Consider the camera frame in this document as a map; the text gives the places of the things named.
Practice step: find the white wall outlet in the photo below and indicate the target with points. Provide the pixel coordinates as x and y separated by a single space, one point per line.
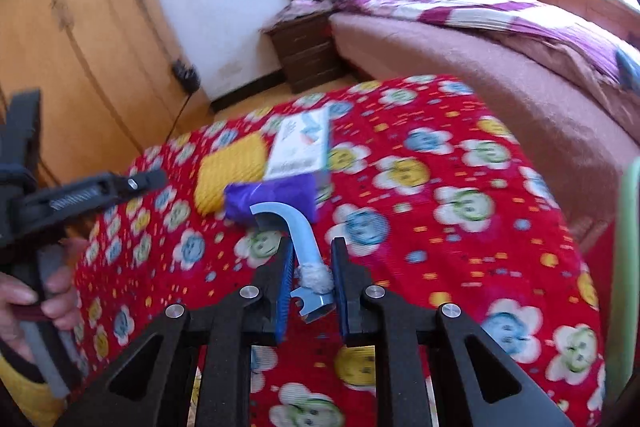
230 68

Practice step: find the person's left hand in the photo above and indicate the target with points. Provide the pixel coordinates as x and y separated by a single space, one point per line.
60 287

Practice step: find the dark wooden bed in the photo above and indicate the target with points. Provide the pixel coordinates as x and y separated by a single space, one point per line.
450 52

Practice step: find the yellow textured cloth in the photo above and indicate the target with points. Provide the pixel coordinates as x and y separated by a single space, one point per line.
230 172

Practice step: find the purple and white quilt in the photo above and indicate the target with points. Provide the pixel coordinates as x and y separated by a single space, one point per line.
475 7

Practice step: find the pink patterned cloth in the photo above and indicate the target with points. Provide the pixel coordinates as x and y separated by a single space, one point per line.
302 12

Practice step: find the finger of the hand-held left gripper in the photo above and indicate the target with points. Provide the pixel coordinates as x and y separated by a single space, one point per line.
140 184

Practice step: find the wooden window cabinet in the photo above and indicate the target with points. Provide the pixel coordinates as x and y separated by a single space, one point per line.
600 2

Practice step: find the purple plastic wrapper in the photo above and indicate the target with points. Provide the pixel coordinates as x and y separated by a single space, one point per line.
280 199

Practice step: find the dark wooden nightstand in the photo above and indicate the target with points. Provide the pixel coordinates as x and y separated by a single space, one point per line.
305 52

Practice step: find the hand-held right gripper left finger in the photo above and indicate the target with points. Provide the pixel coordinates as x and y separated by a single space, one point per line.
285 297

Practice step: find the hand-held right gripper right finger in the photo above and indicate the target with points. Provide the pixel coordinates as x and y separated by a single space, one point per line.
342 302

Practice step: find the green and red plastic bin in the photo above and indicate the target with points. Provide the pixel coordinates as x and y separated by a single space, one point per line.
625 307

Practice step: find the white and blue carton box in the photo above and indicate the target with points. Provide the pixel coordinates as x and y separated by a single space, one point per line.
300 147

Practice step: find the red floral printed blanket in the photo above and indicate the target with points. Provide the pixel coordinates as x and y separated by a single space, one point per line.
450 217

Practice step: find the black power strip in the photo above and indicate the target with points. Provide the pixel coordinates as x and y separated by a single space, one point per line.
186 74

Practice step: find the blue plaid cloth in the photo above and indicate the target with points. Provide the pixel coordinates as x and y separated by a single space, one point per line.
630 67

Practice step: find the wooden wardrobe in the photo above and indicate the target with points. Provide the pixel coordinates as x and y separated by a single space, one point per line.
75 32

